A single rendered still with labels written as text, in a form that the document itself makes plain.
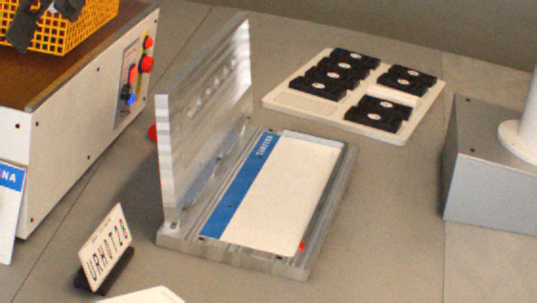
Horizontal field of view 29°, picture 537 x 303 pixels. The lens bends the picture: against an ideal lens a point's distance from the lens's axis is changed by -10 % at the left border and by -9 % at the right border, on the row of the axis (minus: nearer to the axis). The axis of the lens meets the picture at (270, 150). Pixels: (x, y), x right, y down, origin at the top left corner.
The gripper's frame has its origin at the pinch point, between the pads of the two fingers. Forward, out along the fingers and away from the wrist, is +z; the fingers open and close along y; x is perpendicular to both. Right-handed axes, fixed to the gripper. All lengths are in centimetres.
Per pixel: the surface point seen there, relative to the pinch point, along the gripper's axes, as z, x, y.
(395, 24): -186, -166, 116
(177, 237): -6.2, -42.3, 24.4
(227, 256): -5, -47, 20
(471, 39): -187, -185, 96
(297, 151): -37, -64, 31
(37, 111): -8.8, -15.9, 25.9
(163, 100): -16.2, -28.3, 16.7
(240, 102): -39, -53, 34
